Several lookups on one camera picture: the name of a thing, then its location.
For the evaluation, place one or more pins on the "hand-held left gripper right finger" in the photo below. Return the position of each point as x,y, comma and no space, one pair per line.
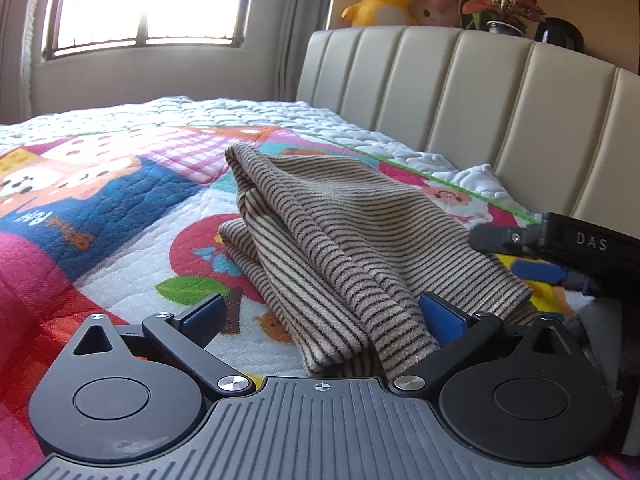
442,322

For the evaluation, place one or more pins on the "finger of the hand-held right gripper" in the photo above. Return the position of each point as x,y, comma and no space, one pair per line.
540,272
500,240

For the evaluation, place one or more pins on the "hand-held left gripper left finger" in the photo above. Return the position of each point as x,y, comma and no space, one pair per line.
204,317

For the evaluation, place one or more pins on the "beige ribbed pants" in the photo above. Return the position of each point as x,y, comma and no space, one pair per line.
325,220

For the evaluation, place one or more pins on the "beige padded headboard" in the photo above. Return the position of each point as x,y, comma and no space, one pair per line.
450,100

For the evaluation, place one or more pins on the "colourful cartoon printed mat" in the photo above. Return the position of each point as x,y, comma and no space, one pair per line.
100,200

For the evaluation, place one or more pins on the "black round speaker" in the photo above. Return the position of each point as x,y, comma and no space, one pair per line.
560,32

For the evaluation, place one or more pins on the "potted pink-leaf plant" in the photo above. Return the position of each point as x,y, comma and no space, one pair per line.
505,0

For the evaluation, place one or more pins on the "pink plush toy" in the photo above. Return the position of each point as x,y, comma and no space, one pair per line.
437,7

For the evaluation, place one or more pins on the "grey curtain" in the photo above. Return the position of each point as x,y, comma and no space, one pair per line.
300,25
20,35

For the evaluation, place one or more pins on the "barred window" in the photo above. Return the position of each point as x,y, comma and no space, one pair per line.
150,10

